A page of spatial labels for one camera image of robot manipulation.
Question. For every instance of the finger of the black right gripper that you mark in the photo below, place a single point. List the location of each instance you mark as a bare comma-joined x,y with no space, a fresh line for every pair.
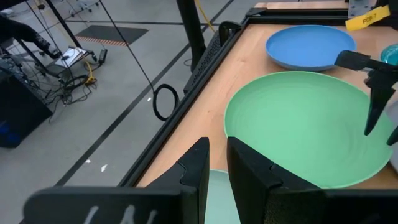
394,138
379,96

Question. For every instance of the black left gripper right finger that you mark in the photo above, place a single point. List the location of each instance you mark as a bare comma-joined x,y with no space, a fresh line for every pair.
295,208

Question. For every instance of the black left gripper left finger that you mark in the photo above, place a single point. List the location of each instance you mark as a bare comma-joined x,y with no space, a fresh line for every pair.
124,205

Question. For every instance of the teal translucent plastic plate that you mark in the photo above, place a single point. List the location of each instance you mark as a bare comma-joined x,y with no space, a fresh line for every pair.
391,54

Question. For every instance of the blue plastic plate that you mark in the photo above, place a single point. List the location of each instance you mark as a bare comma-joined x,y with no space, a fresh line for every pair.
308,46

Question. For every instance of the pale mint plastic plate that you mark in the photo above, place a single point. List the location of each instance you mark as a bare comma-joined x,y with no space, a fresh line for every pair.
219,199

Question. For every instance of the green plastic plate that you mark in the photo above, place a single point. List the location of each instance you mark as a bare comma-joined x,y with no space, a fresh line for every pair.
295,124

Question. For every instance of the yellow label tag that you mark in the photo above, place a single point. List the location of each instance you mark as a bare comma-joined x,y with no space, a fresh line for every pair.
367,19

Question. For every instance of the black equipment cabinet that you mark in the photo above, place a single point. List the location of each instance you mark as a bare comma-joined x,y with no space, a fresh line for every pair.
18,109

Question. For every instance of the black perforated stand base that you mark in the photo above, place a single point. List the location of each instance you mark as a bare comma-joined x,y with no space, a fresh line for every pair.
205,62

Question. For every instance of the black power adapter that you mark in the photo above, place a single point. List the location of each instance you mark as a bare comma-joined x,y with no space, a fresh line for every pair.
102,56

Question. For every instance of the white printed paper sheet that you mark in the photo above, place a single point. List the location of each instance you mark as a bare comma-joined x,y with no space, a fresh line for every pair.
71,56

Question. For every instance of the black mat with orange stripes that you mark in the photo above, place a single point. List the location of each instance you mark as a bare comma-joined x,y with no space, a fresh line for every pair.
115,33

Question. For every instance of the black office chair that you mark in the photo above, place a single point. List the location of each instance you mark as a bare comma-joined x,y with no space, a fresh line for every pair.
82,6

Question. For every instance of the person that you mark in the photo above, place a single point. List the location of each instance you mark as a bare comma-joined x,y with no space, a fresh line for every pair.
18,31

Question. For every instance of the black aluminium table frame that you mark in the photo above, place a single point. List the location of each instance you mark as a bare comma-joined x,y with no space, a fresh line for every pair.
160,140

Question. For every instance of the black camera stand post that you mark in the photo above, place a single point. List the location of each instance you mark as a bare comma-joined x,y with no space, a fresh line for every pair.
192,31

